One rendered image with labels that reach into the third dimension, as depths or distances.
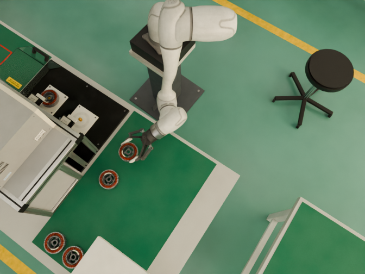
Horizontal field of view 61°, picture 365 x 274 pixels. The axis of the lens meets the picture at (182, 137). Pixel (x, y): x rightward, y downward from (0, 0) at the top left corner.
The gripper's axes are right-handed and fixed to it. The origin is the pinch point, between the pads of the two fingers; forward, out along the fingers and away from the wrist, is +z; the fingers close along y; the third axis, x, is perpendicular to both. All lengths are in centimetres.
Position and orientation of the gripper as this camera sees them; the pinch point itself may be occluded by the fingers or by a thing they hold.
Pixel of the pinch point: (128, 151)
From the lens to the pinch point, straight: 183.5
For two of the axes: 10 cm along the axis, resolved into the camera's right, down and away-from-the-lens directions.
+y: -4.5, -8.5, 2.7
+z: -7.7, 5.2, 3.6
